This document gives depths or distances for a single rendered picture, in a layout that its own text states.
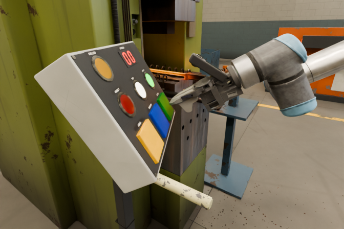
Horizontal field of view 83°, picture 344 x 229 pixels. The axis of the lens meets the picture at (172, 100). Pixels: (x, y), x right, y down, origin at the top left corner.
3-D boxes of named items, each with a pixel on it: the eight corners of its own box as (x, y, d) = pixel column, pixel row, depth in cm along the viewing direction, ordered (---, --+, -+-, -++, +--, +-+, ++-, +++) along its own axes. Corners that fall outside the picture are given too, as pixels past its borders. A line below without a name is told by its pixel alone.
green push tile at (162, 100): (174, 110, 65) (163, 91, 63) (171, 119, 58) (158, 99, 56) (169, 112, 66) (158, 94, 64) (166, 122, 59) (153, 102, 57)
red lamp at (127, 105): (141, 111, 42) (139, 92, 40) (125, 119, 38) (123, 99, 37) (130, 108, 44) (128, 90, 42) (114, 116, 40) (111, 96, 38)
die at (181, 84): (192, 87, 113) (193, 72, 110) (174, 96, 97) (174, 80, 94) (137, 77, 134) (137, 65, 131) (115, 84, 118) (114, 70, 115)
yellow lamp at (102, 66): (118, 77, 40) (116, 56, 38) (100, 83, 36) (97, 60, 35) (108, 76, 41) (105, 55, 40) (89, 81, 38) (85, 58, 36)
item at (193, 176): (203, 195, 153) (207, 143, 137) (179, 235, 123) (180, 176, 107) (147, 168, 181) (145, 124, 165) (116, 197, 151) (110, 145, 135)
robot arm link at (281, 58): (315, 66, 47) (300, 28, 45) (264, 89, 50) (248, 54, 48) (297, 61, 56) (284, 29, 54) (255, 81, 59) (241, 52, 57)
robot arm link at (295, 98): (307, 97, 60) (293, 61, 58) (327, 111, 49) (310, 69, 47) (276, 109, 63) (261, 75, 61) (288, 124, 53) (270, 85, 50)
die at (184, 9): (195, 21, 101) (195, 1, 97) (175, 20, 85) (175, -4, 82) (134, 22, 122) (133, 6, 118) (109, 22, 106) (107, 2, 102)
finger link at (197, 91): (182, 103, 55) (210, 89, 53) (179, 98, 55) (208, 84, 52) (183, 97, 60) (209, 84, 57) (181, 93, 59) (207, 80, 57)
